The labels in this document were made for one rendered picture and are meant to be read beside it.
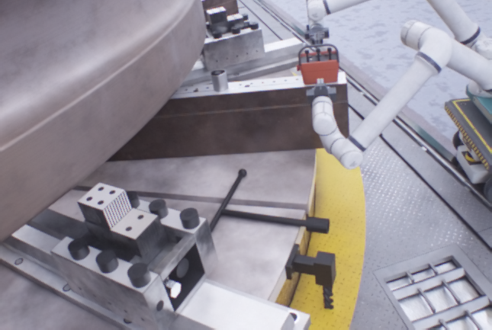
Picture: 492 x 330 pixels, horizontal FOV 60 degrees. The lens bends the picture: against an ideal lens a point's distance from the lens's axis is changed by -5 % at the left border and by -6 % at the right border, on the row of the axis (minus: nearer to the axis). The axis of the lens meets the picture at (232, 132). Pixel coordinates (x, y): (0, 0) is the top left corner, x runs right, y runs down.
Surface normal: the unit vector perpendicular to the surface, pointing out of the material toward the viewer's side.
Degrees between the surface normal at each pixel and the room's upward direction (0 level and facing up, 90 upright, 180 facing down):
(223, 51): 90
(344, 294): 0
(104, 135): 90
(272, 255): 0
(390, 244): 0
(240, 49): 90
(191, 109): 90
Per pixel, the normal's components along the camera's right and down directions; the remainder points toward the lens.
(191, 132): -0.14, 0.52
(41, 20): 0.88, 0.10
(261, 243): -0.17, -0.85
